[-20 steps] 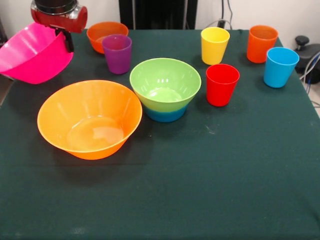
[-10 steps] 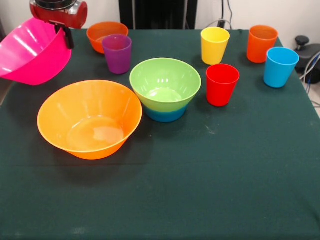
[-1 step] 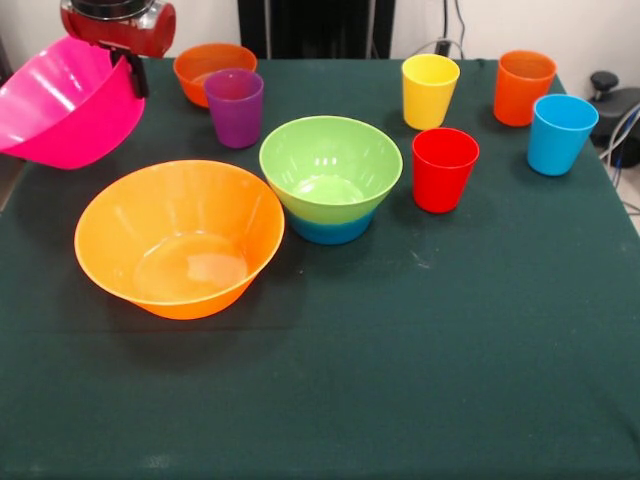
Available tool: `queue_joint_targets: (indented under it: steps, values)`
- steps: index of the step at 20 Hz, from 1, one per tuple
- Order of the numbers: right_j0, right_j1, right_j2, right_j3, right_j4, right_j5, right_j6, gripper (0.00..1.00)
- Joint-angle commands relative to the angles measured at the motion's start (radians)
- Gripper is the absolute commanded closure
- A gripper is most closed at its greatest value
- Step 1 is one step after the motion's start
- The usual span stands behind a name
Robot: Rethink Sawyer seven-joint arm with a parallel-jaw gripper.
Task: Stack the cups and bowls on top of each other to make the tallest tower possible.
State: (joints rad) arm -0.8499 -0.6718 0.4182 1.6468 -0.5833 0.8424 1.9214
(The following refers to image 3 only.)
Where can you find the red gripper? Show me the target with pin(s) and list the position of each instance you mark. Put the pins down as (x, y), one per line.
(120, 35)

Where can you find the large pink bowl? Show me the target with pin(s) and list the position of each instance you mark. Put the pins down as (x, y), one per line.
(65, 130)

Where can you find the purple cup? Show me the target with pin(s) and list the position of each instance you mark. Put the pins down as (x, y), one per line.
(235, 120)

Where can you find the large orange bowl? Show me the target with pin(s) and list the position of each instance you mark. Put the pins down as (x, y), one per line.
(150, 215)

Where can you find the green bowl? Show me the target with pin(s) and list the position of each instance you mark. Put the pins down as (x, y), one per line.
(350, 150)

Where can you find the blue bowl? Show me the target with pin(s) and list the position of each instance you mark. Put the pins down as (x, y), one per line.
(330, 232)

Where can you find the small dark orange bowl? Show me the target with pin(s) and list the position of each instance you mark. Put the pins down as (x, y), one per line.
(194, 85)

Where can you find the black equipment box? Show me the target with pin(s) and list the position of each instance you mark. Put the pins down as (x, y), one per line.
(4, 60)

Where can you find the yellow cup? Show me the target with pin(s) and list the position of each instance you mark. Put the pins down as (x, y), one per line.
(427, 105)

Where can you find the black power plug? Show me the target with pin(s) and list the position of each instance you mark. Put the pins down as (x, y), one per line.
(443, 47)

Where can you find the red cup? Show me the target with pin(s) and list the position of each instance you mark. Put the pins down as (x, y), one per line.
(440, 185)

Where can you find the dark green table cloth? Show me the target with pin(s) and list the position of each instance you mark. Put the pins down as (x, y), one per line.
(350, 375)

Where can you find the orange cup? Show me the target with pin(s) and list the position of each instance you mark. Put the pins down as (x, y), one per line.
(515, 100)

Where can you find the blue cup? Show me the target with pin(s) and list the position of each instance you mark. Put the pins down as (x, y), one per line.
(555, 145)

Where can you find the black round knob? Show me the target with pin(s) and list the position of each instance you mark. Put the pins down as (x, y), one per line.
(604, 80)

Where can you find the black round base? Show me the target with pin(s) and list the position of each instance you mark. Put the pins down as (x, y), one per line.
(627, 100)

